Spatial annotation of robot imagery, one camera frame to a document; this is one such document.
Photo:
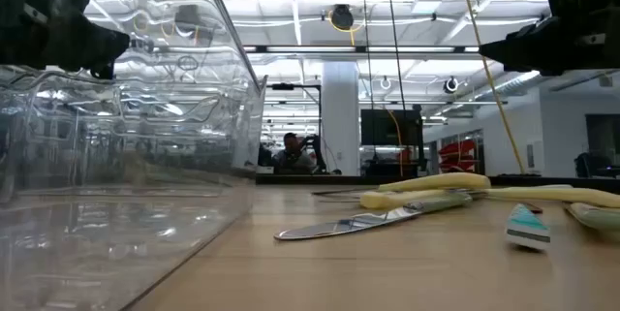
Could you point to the clear plastic tray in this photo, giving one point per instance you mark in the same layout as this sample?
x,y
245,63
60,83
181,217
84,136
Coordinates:
x,y
121,180

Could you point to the black white ceiling reel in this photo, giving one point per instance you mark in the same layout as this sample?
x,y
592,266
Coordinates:
x,y
446,85

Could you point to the black office chair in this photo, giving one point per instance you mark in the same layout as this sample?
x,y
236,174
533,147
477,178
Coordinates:
x,y
588,165

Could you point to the red storage bins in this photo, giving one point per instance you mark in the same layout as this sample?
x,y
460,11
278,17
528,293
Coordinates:
x,y
457,151

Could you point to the black monitor screen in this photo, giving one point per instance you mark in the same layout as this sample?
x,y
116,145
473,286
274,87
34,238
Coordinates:
x,y
387,127

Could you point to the white square column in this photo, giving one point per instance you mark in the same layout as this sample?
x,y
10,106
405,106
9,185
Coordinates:
x,y
340,117

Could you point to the person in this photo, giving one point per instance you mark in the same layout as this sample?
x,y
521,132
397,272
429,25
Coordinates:
x,y
293,156

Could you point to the black gantry frame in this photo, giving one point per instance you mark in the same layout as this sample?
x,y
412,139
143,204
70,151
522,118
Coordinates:
x,y
283,86

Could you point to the black table frame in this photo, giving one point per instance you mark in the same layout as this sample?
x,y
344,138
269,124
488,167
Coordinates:
x,y
300,180

